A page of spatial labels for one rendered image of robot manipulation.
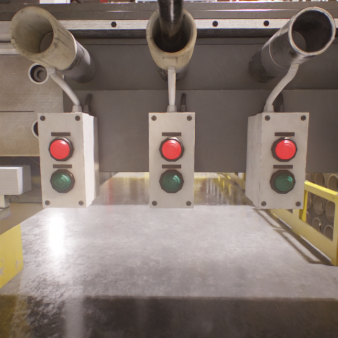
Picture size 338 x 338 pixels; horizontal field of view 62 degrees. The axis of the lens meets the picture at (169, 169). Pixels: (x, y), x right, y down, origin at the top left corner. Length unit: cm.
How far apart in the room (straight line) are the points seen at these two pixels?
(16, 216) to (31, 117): 48
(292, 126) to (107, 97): 32
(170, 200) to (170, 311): 91
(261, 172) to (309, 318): 100
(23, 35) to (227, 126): 35
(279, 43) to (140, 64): 26
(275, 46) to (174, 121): 17
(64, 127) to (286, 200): 36
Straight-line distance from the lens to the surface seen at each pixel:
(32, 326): 135
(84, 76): 55
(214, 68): 58
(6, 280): 170
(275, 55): 46
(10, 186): 56
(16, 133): 64
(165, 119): 44
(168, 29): 34
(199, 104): 53
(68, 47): 44
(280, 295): 150
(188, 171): 44
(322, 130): 59
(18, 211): 105
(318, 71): 63
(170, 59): 38
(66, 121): 47
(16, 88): 65
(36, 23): 46
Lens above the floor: 74
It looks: 7 degrees down
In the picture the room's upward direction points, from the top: straight up
